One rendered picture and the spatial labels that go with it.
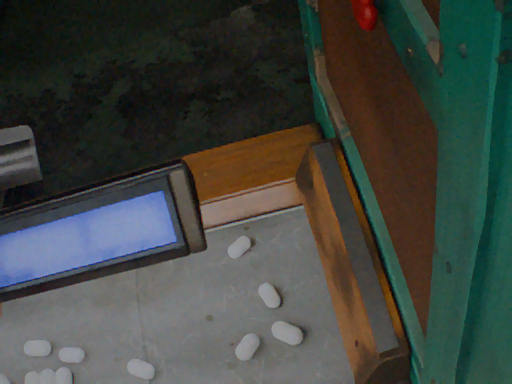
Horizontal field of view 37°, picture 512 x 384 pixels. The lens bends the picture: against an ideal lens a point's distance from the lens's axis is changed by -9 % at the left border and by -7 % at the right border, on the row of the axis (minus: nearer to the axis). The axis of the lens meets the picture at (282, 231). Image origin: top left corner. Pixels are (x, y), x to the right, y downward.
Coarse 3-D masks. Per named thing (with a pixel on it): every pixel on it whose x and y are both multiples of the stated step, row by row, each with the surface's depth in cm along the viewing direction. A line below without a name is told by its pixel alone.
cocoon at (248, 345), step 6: (246, 336) 93; (252, 336) 93; (240, 342) 93; (246, 342) 92; (252, 342) 92; (258, 342) 93; (240, 348) 92; (246, 348) 92; (252, 348) 92; (240, 354) 92; (246, 354) 92; (252, 354) 92; (246, 360) 92
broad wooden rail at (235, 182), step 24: (240, 144) 109; (264, 144) 108; (288, 144) 108; (192, 168) 108; (216, 168) 107; (240, 168) 107; (264, 168) 106; (288, 168) 106; (216, 192) 105; (240, 192) 104; (264, 192) 104; (288, 192) 105; (216, 216) 104; (240, 216) 105
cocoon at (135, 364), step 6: (132, 360) 92; (138, 360) 93; (132, 366) 92; (138, 366) 92; (144, 366) 92; (150, 366) 92; (132, 372) 92; (138, 372) 92; (144, 372) 91; (150, 372) 92; (144, 378) 92; (150, 378) 92
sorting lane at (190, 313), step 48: (288, 240) 102; (96, 288) 101; (144, 288) 101; (192, 288) 100; (240, 288) 99; (288, 288) 98; (0, 336) 99; (48, 336) 98; (96, 336) 97; (144, 336) 96; (192, 336) 96; (240, 336) 95; (336, 336) 94
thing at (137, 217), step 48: (96, 192) 62; (144, 192) 62; (192, 192) 65; (0, 240) 62; (48, 240) 63; (96, 240) 63; (144, 240) 64; (192, 240) 64; (0, 288) 64; (48, 288) 65
